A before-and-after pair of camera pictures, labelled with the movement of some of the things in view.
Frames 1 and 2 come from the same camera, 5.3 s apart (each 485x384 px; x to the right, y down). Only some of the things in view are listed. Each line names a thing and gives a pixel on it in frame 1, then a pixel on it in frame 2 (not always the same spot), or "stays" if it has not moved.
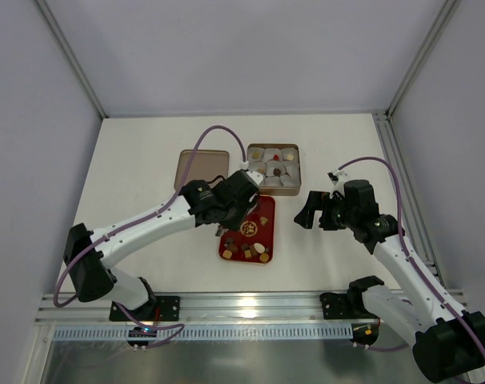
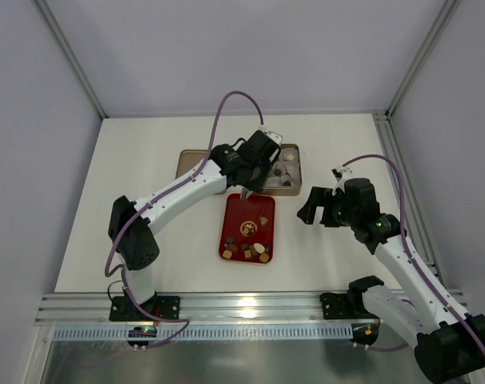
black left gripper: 234,218 -> 254,178
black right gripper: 326,212 stays
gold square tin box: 279,164 stays
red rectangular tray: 254,242 stays
